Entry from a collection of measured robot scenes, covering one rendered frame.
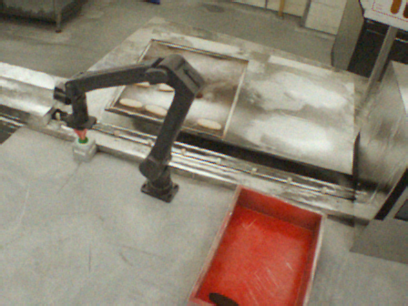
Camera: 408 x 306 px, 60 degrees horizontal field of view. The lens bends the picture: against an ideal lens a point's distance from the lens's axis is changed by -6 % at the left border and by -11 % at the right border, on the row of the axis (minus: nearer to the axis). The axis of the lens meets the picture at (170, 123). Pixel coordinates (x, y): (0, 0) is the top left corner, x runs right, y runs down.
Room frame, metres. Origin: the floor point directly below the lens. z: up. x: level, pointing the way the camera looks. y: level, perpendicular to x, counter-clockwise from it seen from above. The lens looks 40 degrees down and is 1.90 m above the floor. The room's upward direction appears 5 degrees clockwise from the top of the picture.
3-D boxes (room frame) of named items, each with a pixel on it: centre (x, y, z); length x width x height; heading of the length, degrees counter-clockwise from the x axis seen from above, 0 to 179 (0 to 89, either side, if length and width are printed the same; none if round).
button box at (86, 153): (1.05, 0.32, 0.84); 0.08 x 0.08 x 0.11; 74
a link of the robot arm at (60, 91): (1.06, 0.36, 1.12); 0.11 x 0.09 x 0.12; 66
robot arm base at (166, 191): (0.91, 0.02, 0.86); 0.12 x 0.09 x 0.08; 68
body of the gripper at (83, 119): (1.04, 0.32, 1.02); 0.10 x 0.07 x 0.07; 74
